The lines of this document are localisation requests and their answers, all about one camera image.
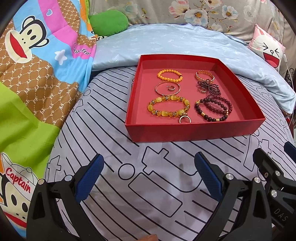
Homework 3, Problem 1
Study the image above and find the dark red bead bracelet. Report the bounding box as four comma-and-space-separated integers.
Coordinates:
203, 96, 233, 117

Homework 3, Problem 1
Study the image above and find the dark brown bead bracelet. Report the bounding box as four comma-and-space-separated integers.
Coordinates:
194, 98, 230, 123

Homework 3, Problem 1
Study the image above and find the yellow stone bracelet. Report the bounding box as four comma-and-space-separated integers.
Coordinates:
147, 94, 191, 118

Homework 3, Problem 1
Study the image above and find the red jewelry tray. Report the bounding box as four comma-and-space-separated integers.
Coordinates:
125, 54, 265, 142

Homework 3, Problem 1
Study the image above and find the person's left hand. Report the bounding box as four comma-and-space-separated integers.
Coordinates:
136, 234, 159, 241

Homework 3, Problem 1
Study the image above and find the grey striped bed sheet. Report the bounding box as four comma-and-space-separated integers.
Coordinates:
45, 66, 295, 240

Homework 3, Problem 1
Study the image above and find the pink cat face pillow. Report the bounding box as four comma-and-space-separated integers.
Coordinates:
247, 24, 285, 71

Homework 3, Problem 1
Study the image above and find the thin gold bangle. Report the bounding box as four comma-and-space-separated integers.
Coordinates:
154, 82, 181, 96

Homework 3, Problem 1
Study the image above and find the floral grey pillow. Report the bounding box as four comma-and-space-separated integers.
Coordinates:
89, 0, 295, 75

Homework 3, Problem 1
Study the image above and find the cartoon monkey quilt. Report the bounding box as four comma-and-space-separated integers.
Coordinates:
1, 1, 96, 237

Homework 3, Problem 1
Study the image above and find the light blue pillow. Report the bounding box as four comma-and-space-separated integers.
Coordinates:
92, 24, 295, 113

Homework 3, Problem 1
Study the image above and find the green plush cushion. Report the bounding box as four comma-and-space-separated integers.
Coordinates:
89, 9, 129, 37

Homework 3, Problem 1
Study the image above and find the dark garnet bead bracelet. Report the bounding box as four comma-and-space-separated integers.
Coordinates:
196, 78, 221, 96

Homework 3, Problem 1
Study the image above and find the amber coil bracelet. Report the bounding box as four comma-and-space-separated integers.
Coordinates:
195, 70, 216, 82

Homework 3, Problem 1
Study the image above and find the orange bead bracelet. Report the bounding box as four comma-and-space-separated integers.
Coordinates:
157, 69, 183, 83

